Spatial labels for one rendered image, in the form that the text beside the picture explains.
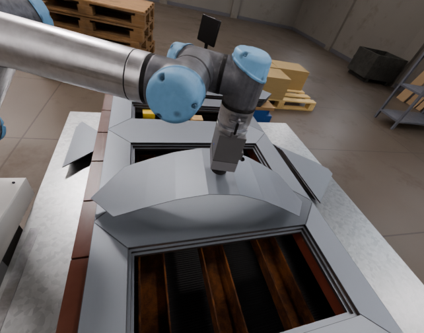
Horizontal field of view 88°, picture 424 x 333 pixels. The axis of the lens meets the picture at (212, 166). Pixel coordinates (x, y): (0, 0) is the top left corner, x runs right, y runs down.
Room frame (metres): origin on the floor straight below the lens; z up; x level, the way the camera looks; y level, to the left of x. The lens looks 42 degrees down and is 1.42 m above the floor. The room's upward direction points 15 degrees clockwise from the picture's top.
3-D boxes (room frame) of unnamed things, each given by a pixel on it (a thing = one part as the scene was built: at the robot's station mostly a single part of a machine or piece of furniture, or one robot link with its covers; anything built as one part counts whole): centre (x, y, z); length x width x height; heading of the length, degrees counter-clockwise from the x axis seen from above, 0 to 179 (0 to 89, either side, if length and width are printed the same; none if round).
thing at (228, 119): (0.45, -0.02, 1.19); 0.08 x 0.08 x 0.05
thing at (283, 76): (3.71, -0.63, 0.23); 1.29 x 0.88 x 0.47; 111
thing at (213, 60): (0.43, 0.08, 1.26); 0.11 x 0.11 x 0.08; 1
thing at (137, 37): (2.98, 1.85, 0.46); 1.29 x 0.89 x 0.92; 102
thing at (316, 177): (0.90, -0.47, 0.77); 0.45 x 0.20 x 0.04; 24
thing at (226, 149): (0.45, -0.03, 1.11); 0.10 x 0.09 x 0.16; 101
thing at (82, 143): (0.75, 0.60, 0.70); 0.39 x 0.12 x 0.04; 24
